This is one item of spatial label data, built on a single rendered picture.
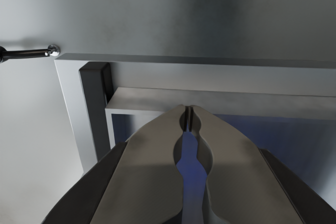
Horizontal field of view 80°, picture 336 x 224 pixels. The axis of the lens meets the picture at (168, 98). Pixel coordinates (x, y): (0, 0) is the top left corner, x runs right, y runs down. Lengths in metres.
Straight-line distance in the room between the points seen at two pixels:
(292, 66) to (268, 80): 0.02
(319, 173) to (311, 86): 0.10
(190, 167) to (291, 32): 1.03
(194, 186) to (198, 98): 0.12
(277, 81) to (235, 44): 0.92
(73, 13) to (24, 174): 1.33
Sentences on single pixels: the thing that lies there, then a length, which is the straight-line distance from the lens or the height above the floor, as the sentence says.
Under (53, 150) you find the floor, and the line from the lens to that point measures 1.69.
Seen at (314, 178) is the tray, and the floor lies 0.88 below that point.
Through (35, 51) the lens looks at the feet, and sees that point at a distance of 1.21.
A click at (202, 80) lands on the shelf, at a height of 0.88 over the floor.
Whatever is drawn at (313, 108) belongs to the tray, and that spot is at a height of 0.90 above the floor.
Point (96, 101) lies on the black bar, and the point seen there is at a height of 0.90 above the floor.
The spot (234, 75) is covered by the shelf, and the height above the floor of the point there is 0.88.
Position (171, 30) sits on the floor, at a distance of 1.05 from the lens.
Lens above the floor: 1.03
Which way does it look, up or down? 61 degrees down
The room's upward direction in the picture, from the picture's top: 174 degrees counter-clockwise
